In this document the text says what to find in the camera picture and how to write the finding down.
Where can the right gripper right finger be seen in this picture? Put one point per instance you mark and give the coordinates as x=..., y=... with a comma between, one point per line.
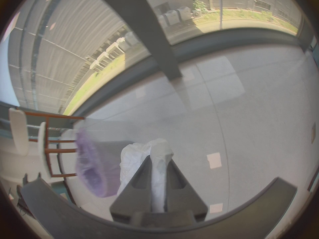
x=178, y=195

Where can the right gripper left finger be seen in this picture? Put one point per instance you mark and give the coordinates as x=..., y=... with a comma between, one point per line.
x=139, y=195

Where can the white paper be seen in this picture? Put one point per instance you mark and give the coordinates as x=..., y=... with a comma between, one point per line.
x=158, y=163

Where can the purple plastic bag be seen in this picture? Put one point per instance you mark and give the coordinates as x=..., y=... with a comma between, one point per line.
x=87, y=168

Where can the white chair with wooden legs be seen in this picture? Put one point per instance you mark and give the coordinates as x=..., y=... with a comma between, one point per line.
x=19, y=131

